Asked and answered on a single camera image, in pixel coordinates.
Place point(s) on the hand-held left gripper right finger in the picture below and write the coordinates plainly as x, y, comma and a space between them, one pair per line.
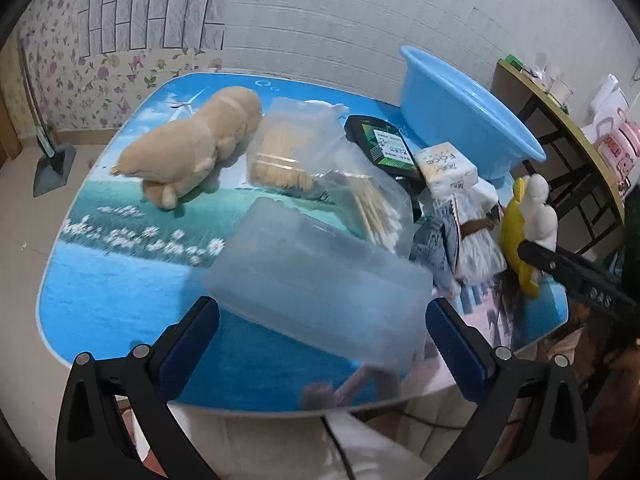
457, 355

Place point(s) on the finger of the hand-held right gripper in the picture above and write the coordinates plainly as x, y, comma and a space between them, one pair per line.
575, 280

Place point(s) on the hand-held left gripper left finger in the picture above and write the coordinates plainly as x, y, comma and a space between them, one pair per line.
187, 345

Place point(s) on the yellow white plush toy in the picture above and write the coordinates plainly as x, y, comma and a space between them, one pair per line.
520, 220

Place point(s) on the translucent plastic box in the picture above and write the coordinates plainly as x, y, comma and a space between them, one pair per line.
310, 280

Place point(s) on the bag of cotton swabs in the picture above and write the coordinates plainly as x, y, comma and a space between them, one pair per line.
380, 215

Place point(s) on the beige tissue pack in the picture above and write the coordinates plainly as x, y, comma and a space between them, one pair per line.
445, 165

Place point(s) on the beige plush toy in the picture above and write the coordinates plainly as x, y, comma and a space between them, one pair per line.
185, 145

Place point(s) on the clear toothpick box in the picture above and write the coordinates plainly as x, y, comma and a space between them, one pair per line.
285, 155

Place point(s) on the blue plastic basin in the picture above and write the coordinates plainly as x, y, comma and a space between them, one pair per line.
450, 105

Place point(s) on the black green packet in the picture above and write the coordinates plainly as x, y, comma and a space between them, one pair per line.
385, 147

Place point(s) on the pink bear bottle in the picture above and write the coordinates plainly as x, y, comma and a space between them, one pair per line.
622, 152

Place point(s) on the wooden side table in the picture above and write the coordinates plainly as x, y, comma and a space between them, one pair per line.
585, 144

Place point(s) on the white kettle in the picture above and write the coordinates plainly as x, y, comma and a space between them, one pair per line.
607, 95

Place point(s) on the small green box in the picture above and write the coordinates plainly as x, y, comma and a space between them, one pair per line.
513, 62

